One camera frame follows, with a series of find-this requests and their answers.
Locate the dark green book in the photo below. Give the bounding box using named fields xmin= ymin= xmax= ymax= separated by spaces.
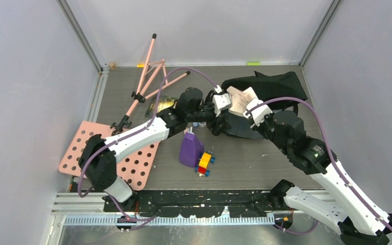
xmin=144 ymin=95 xmax=178 ymax=119

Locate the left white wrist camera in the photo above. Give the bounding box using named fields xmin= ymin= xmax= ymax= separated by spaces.
xmin=212 ymin=85 xmax=232 ymax=117

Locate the teal book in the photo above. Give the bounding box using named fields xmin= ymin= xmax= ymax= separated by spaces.
xmin=227 ymin=86 xmax=262 ymax=118

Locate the purple cable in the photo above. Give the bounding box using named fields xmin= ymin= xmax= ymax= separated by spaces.
xmin=247 ymin=97 xmax=392 ymax=245
xmin=78 ymin=67 xmax=223 ymax=232

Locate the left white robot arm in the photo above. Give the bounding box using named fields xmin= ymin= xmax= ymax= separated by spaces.
xmin=78 ymin=86 xmax=232 ymax=211

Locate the purple stapler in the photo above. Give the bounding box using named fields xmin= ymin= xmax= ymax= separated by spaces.
xmin=179 ymin=132 xmax=205 ymax=168

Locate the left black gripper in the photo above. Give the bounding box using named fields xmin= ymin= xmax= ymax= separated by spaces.
xmin=186 ymin=101 xmax=231 ymax=134

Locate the black backpack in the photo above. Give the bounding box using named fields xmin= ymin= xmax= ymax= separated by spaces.
xmin=220 ymin=71 xmax=308 ymax=140

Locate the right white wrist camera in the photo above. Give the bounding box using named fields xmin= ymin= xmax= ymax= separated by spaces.
xmin=243 ymin=98 xmax=273 ymax=128

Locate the pink tripod stand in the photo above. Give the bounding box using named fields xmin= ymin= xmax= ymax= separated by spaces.
xmin=109 ymin=33 xmax=191 ymax=136

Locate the pink perforated stand board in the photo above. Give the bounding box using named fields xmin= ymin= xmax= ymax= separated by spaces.
xmin=58 ymin=121 xmax=160 ymax=191

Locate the colourful toy block car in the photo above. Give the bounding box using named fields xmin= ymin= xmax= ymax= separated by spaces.
xmin=194 ymin=151 xmax=215 ymax=177

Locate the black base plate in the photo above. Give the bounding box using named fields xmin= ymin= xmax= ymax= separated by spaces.
xmin=101 ymin=189 xmax=305 ymax=219

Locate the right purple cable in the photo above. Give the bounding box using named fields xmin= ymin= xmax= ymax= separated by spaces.
xmin=247 ymin=97 xmax=392 ymax=245

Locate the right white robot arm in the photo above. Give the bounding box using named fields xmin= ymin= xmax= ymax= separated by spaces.
xmin=253 ymin=109 xmax=392 ymax=244

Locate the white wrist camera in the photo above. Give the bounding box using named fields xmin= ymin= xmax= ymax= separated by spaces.
xmin=212 ymin=85 xmax=232 ymax=117
xmin=243 ymin=98 xmax=273 ymax=128

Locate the aluminium frame rail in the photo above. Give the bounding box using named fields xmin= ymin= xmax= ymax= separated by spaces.
xmin=45 ymin=193 xmax=341 ymax=244

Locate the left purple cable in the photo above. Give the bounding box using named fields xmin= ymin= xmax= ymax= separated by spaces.
xmin=78 ymin=67 xmax=223 ymax=232

